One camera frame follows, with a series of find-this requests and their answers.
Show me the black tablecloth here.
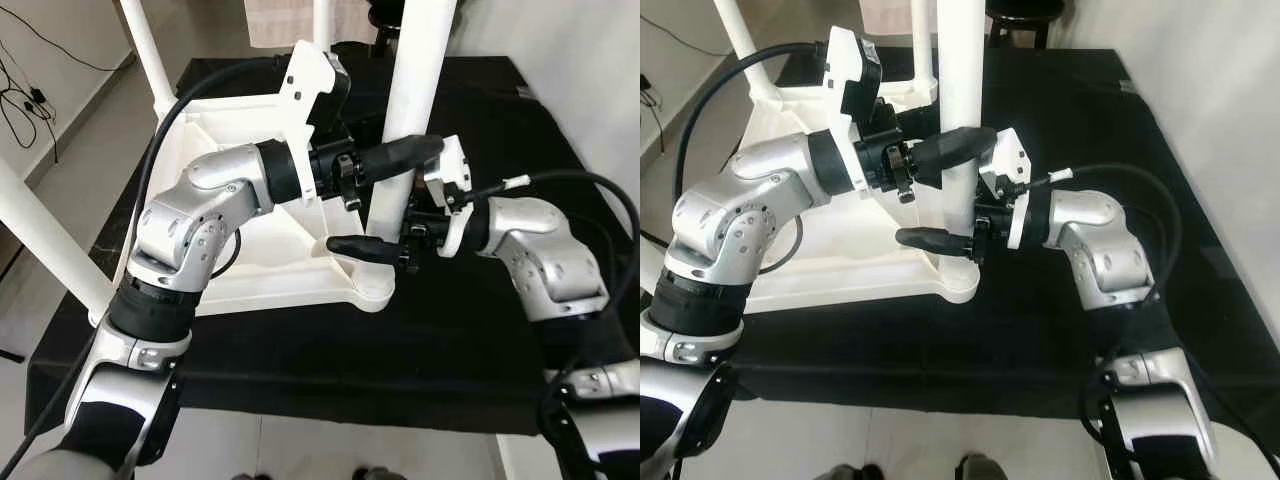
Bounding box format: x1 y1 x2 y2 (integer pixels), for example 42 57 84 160
640 45 1280 451
25 55 641 436

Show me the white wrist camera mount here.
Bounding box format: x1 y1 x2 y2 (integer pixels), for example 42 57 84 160
980 127 1033 251
275 40 353 156
422 135 476 256
825 27 883 186

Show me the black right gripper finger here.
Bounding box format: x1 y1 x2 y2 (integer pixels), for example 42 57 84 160
896 228 976 259
328 236 406 266

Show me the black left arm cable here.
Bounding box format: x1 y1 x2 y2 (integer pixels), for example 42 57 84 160
640 42 831 276
0 55 291 476

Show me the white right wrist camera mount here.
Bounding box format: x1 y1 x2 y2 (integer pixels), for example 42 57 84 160
980 127 1033 251
422 135 476 256

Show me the beige hanging towel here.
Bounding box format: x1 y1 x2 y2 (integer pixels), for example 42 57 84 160
860 0 941 36
245 0 376 51

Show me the black wall cable bundle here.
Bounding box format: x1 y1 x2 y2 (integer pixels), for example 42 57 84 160
0 5 136 166
640 15 736 156

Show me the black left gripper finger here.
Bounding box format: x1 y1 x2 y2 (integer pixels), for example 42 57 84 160
894 104 941 141
357 136 445 186
907 126 998 189

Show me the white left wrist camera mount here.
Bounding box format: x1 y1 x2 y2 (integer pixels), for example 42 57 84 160
825 27 883 186
275 40 353 156

